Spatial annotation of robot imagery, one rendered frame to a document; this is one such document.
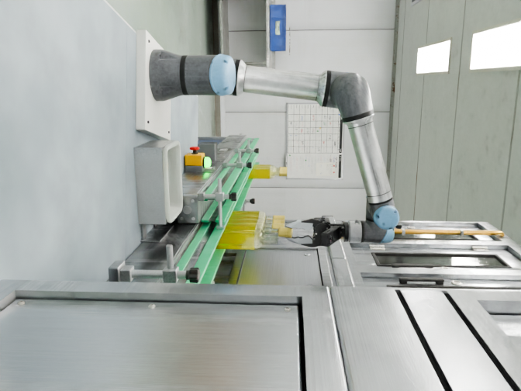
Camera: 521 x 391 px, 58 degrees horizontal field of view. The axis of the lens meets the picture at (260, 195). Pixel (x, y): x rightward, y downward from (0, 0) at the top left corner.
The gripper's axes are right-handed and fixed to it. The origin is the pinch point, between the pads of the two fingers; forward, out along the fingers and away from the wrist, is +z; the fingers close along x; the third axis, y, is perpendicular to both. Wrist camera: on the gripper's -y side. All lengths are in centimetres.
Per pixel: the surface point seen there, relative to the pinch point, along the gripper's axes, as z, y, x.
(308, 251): -7.1, 16.8, -12.9
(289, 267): 0.0, 0.8, -13.0
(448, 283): -55, -1, -17
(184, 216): 34.1, -9.6, 8.1
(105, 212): 43, -52, 21
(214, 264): 22.9, -21.2, -3.5
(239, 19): 78, 589, 143
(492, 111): -155, 224, 28
